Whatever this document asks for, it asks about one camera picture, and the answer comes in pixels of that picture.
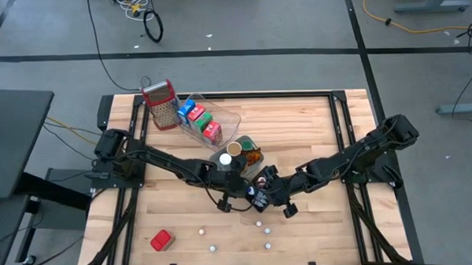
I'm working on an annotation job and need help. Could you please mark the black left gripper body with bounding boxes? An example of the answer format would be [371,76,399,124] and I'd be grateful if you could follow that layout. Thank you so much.
[205,167,259,214]

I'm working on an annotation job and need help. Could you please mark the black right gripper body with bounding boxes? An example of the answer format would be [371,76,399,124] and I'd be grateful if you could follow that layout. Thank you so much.
[265,164,323,220]

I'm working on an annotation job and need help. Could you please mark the black plastic basket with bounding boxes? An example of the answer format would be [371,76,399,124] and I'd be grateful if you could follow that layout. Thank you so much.
[248,165,279,214]

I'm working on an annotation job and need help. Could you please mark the taco seasoning jar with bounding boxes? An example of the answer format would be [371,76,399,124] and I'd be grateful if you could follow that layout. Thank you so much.
[245,146,265,167]

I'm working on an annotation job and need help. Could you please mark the grey plastic bin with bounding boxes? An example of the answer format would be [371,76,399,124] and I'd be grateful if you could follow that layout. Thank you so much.
[207,133,267,182]

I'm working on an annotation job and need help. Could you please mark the gold can with tan lid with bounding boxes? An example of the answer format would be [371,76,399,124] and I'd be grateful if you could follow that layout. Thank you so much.
[225,140,244,157]

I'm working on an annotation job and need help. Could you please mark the red Froot Loops box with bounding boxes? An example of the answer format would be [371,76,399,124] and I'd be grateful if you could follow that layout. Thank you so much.
[201,120,223,147]

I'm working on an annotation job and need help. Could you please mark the small green cereal box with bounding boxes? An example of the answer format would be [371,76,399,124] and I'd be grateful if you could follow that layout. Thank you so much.
[192,111,214,134]

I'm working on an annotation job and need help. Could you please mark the small red cereal box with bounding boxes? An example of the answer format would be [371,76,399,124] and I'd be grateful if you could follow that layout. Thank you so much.
[186,105,208,123]

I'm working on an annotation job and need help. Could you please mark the small blue cereal box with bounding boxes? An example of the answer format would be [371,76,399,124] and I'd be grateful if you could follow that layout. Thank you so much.
[176,98,197,126]

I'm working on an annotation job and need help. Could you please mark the clear plastic bin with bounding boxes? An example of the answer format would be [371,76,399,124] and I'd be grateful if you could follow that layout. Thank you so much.
[174,91,243,152]

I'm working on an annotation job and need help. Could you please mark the red toy block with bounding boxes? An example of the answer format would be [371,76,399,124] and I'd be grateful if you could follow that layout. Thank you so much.
[149,228,176,252]

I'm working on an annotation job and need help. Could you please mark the red metal box grater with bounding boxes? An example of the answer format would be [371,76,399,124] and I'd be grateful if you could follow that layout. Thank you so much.
[141,78,183,132]

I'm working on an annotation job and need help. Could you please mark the black desk support beam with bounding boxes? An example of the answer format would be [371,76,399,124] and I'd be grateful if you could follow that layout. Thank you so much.
[16,168,94,214]

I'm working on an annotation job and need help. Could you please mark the grey table foot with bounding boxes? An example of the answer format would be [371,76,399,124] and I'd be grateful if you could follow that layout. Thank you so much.
[435,102,472,116]

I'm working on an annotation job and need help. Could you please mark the black desk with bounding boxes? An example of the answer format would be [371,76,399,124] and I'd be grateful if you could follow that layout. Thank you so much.
[0,86,58,200]

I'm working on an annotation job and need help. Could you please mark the black sleeved cable bundle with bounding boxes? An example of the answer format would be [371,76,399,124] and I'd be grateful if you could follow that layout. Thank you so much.
[79,186,143,265]
[345,181,403,265]

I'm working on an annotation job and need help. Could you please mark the black aluminium table frame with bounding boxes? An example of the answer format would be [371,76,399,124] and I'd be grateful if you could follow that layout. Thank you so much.
[95,83,426,265]

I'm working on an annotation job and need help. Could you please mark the black coiled cable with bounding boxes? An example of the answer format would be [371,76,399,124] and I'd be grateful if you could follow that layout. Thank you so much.
[142,8,165,45]

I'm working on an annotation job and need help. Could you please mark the yellow extension cable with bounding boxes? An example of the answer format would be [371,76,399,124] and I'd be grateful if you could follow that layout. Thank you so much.
[362,0,472,37]

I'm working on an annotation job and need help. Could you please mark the long black floor cable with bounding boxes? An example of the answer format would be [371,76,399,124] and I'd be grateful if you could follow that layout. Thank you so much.
[85,0,153,94]

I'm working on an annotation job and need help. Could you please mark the white and yellow cable bundle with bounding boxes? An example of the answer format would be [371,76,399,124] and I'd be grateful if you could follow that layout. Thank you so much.
[112,0,155,23]

